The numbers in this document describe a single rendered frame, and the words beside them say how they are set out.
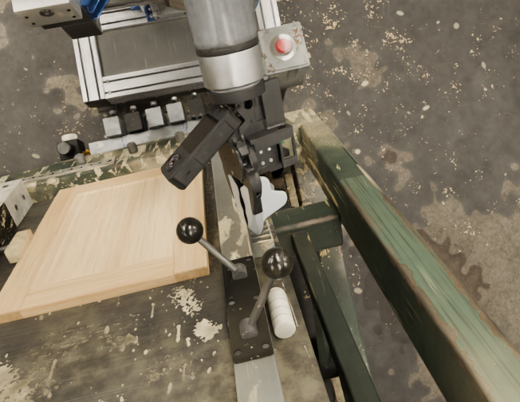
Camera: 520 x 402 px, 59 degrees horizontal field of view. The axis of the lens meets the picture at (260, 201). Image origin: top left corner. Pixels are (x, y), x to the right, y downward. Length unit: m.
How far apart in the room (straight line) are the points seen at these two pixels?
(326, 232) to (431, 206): 1.33
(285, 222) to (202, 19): 0.52
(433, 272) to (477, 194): 1.70
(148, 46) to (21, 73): 0.66
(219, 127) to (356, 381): 0.37
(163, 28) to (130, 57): 0.18
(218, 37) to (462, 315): 0.42
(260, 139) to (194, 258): 0.31
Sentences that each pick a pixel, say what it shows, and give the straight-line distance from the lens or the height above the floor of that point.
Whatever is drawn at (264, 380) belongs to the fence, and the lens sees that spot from 0.55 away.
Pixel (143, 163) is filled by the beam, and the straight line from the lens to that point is 1.22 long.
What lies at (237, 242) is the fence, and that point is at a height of 1.31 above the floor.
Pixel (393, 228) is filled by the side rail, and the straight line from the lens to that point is 0.74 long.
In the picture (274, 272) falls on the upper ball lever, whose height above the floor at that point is 1.56.
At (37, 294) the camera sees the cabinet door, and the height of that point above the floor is 1.28.
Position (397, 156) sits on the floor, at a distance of 2.21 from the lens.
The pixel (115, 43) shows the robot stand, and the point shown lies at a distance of 2.08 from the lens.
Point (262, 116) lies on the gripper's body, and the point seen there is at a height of 1.51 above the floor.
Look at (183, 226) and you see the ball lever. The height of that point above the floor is 1.46.
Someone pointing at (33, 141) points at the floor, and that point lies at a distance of 2.32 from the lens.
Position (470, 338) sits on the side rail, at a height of 1.58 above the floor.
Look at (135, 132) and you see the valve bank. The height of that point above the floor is 0.74.
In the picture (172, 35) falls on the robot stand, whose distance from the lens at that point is 2.05.
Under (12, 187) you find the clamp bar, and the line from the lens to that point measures 1.26.
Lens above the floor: 2.08
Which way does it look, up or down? 87 degrees down
